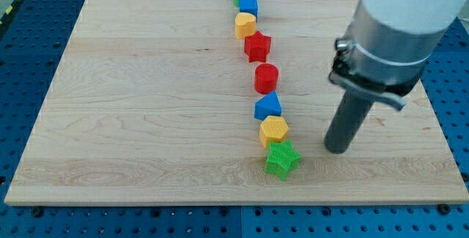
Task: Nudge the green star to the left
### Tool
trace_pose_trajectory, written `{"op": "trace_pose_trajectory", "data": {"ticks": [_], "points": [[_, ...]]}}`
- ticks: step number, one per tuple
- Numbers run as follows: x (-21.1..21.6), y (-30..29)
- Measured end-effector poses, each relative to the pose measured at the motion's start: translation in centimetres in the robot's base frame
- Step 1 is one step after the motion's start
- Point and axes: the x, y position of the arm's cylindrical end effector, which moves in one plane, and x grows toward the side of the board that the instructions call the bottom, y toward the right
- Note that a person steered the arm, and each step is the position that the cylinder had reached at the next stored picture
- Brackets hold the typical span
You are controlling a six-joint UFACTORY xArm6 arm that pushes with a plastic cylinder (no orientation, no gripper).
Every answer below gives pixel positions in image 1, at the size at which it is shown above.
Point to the green star block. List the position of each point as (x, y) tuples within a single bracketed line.
[(282, 159)]

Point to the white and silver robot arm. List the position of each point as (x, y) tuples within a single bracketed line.
[(383, 51)]

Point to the red star block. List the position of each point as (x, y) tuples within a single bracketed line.
[(257, 47)]

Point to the blue triangle block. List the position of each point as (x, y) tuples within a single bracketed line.
[(269, 105)]

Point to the red cylinder block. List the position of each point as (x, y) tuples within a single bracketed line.
[(266, 77)]

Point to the yellow hexagon block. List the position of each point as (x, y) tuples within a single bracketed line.
[(273, 129)]

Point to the light wooden board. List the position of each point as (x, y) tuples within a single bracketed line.
[(152, 104)]

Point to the yellow heart block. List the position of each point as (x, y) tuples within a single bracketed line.
[(245, 25)]

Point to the blue cube block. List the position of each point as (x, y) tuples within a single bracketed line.
[(249, 6)]

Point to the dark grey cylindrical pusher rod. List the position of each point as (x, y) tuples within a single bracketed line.
[(347, 121)]

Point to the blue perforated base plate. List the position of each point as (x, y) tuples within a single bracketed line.
[(33, 36)]

